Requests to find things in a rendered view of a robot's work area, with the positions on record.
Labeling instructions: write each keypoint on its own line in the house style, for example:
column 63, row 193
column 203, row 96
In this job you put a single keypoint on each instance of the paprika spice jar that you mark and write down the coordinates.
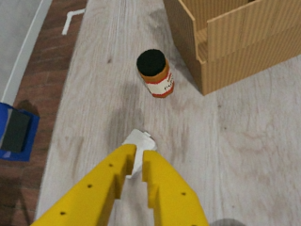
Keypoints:
column 155, row 72

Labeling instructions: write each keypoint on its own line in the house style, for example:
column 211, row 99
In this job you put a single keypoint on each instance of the white lidded storage box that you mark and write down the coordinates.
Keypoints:
column 142, row 142

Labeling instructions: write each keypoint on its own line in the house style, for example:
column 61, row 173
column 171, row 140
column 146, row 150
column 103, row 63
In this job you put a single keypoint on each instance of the brown cardboard box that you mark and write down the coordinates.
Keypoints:
column 248, row 37

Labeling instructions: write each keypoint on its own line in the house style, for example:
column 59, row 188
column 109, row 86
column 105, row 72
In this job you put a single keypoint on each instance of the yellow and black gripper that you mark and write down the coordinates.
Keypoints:
column 90, row 201

